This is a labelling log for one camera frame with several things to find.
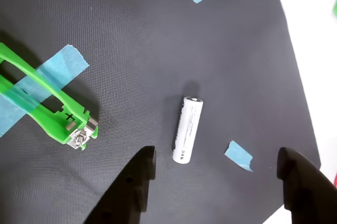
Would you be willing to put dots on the dark grey textured mat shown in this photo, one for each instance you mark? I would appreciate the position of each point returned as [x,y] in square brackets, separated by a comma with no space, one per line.
[131,50]

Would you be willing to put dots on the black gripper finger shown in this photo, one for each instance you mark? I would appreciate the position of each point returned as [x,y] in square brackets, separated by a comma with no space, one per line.
[310,195]
[123,195]

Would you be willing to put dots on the long blue masking tape strip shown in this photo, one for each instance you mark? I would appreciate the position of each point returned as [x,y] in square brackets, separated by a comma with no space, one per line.
[63,63]

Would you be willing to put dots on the white AA battery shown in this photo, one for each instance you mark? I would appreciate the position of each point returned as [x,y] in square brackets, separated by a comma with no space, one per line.
[187,129]

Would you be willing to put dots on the green battery holder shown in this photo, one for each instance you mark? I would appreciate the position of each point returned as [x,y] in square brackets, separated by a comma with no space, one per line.
[52,126]

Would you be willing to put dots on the small green printed block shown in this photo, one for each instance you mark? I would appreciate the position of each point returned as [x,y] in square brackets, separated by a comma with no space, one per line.
[335,8]

